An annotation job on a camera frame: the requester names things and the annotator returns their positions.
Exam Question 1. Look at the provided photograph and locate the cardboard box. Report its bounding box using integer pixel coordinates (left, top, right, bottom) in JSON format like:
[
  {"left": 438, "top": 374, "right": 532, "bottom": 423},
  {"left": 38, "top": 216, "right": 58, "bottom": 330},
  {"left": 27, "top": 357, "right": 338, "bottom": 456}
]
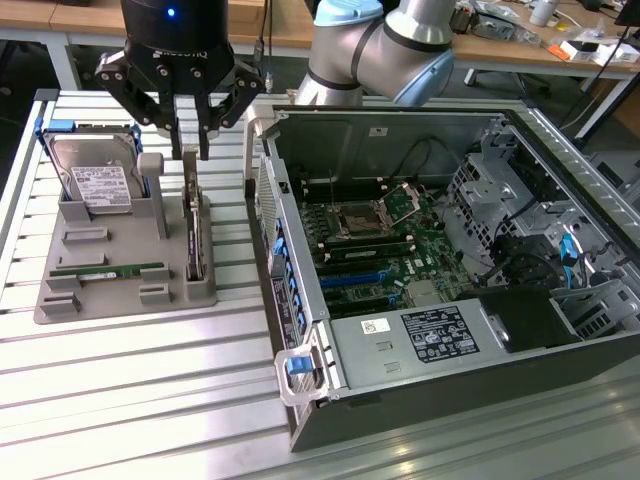
[{"left": 228, "top": 0, "right": 274, "bottom": 33}]

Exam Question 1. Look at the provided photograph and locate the black monitor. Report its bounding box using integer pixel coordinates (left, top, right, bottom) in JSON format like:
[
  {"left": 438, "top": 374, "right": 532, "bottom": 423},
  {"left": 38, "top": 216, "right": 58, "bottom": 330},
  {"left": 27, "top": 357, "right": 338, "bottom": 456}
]
[{"left": 613, "top": 0, "right": 640, "bottom": 26}]

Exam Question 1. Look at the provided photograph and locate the grey case handle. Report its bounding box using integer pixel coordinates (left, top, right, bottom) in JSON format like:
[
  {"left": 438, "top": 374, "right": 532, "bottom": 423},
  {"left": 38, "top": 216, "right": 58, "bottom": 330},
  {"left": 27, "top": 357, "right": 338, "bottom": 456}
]
[
  {"left": 242, "top": 102, "right": 291, "bottom": 181},
  {"left": 274, "top": 347, "right": 332, "bottom": 406}
]

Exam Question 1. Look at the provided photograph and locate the blue wire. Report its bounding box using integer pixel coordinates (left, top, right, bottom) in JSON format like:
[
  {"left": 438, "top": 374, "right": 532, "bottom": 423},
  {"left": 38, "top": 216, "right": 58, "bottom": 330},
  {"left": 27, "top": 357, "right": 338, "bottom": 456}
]
[{"left": 558, "top": 232, "right": 581, "bottom": 291}]

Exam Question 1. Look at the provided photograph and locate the hard disk with blue carrier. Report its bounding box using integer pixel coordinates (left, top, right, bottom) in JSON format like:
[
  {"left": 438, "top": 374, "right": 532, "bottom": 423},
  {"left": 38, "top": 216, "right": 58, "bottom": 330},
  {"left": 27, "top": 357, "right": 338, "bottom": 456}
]
[{"left": 37, "top": 119, "right": 151, "bottom": 216}]

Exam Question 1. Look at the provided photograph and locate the black fan wire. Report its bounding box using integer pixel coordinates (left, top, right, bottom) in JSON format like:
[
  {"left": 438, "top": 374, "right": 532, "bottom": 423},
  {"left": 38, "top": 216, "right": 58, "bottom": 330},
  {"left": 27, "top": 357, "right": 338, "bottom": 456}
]
[{"left": 398, "top": 136, "right": 462, "bottom": 179}]

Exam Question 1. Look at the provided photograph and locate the Nvidia Quadro graphics card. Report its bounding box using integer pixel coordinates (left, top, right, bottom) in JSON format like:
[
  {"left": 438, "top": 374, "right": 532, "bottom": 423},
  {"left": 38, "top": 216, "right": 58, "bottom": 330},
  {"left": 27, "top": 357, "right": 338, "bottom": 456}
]
[{"left": 182, "top": 144, "right": 209, "bottom": 282}]

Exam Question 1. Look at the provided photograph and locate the green RAM stick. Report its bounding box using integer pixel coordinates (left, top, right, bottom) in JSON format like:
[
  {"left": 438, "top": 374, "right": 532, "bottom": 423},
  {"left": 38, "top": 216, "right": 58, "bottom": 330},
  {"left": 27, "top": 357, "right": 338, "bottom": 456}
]
[
  {"left": 323, "top": 243, "right": 415, "bottom": 262},
  {"left": 49, "top": 263, "right": 166, "bottom": 281}
]

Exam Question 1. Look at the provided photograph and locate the blue card retention latch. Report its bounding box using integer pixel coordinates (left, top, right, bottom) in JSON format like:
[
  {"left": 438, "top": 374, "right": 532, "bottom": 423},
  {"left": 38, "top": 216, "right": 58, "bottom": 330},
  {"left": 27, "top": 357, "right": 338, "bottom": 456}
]
[{"left": 271, "top": 238, "right": 309, "bottom": 346}]

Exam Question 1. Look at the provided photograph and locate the grey power supply unit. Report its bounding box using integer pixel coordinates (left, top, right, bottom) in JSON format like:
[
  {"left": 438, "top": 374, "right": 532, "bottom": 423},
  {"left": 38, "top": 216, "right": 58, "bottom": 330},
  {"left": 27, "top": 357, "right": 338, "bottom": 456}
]
[{"left": 328, "top": 298, "right": 485, "bottom": 392}]

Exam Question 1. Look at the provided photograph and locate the black plastic cover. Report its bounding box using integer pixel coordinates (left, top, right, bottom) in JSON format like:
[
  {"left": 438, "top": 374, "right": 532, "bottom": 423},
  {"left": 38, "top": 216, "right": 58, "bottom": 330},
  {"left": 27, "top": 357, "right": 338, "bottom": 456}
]
[{"left": 477, "top": 287, "right": 585, "bottom": 355}]

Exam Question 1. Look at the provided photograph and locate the silver chipset heatsink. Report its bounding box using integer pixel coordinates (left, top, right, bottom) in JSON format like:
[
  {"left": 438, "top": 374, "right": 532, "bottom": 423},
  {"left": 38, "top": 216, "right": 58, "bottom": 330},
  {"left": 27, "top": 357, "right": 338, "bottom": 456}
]
[{"left": 407, "top": 279, "right": 442, "bottom": 307}]

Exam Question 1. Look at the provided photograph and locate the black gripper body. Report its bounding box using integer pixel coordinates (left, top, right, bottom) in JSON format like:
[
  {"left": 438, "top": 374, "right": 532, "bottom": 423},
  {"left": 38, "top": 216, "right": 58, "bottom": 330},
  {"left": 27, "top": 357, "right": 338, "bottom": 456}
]
[{"left": 121, "top": 0, "right": 236, "bottom": 100}]

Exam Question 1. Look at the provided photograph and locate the metal socket cover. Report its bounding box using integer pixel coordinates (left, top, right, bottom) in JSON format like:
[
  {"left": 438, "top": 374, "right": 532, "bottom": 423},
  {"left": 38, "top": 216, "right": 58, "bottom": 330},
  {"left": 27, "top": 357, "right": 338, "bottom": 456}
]
[{"left": 379, "top": 181, "right": 425, "bottom": 222}]

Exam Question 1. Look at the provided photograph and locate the grey metal chassis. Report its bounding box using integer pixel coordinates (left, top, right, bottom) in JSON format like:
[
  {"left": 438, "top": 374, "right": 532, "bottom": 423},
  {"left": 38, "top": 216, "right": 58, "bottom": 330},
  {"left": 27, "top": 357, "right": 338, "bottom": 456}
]
[{"left": 584, "top": 149, "right": 640, "bottom": 202}]

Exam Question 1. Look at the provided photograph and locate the grey plastic parts rack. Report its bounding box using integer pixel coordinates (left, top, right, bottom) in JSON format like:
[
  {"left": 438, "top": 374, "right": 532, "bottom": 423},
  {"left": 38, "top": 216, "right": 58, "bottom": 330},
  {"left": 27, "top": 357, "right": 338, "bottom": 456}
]
[{"left": 33, "top": 152, "right": 219, "bottom": 326}]

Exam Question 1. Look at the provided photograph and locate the cluttered wooden desk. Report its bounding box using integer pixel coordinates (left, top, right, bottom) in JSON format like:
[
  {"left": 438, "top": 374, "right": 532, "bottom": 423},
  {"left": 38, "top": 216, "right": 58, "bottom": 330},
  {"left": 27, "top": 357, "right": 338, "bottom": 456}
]
[{"left": 449, "top": 0, "right": 640, "bottom": 84}]

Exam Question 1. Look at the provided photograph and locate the open black PC case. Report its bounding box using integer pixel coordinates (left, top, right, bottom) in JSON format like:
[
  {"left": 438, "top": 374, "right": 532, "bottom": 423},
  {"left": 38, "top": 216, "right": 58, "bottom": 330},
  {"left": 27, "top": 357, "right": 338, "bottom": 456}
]
[{"left": 242, "top": 102, "right": 640, "bottom": 454}]

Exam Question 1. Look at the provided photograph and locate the green Dell motherboard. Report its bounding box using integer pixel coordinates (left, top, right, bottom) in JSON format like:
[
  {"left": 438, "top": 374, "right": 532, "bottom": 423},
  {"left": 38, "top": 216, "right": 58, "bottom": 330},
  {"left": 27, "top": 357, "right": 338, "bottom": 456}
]
[{"left": 294, "top": 172, "right": 476, "bottom": 321}]

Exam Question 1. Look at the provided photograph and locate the black cable with metal plug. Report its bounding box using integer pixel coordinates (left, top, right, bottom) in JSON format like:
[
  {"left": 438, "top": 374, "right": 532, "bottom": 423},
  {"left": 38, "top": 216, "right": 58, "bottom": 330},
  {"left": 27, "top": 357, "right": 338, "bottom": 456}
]
[{"left": 253, "top": 0, "right": 277, "bottom": 97}]

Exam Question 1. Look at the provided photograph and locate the perforated metal disk bay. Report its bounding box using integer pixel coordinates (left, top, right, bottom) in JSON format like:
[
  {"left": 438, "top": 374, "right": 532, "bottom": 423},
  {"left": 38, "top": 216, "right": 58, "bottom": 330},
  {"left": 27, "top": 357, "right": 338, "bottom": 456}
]
[{"left": 446, "top": 147, "right": 524, "bottom": 261}]

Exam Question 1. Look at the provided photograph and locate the white cylinder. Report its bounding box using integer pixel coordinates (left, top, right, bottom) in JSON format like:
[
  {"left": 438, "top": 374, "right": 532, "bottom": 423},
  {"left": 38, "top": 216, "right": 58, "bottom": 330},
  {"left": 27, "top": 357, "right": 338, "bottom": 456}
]
[{"left": 529, "top": 0, "right": 559, "bottom": 27}]

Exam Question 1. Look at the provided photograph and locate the white flat box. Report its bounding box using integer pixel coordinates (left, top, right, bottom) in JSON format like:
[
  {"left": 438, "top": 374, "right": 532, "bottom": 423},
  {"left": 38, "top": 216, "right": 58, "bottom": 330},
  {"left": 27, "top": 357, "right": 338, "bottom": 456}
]
[{"left": 559, "top": 37, "right": 627, "bottom": 65}]

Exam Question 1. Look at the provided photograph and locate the wooden desk white frame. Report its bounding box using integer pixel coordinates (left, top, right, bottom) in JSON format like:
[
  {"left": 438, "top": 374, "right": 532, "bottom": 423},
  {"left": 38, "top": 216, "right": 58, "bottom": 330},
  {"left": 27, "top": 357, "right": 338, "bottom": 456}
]
[{"left": 0, "top": 0, "right": 316, "bottom": 91}]

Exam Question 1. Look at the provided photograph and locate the CPU socket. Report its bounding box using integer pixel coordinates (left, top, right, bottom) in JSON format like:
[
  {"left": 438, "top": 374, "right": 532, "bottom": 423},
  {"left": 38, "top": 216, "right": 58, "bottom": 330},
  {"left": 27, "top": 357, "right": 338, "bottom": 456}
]
[{"left": 337, "top": 202, "right": 396, "bottom": 237}]

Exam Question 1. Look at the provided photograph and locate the black RAM slot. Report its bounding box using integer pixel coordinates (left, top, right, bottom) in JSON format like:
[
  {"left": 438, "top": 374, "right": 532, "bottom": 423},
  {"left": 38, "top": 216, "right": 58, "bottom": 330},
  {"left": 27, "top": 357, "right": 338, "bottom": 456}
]
[
  {"left": 300, "top": 186, "right": 387, "bottom": 197},
  {"left": 300, "top": 191, "right": 387, "bottom": 203},
  {"left": 317, "top": 235, "right": 411, "bottom": 250},
  {"left": 300, "top": 177, "right": 387, "bottom": 187},
  {"left": 319, "top": 230, "right": 407, "bottom": 245},
  {"left": 300, "top": 182, "right": 387, "bottom": 192}
]

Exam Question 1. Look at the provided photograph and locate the black expansion slot blue clip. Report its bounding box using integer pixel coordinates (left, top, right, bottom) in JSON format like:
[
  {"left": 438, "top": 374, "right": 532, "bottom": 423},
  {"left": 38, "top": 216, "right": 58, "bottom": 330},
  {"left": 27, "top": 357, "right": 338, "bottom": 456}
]
[{"left": 327, "top": 294, "right": 401, "bottom": 311}]

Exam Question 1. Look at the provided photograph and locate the black wire bundle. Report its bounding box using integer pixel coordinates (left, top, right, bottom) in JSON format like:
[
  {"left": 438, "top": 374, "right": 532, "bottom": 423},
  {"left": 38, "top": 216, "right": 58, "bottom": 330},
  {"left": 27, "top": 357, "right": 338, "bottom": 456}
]
[{"left": 492, "top": 234, "right": 566, "bottom": 286}]

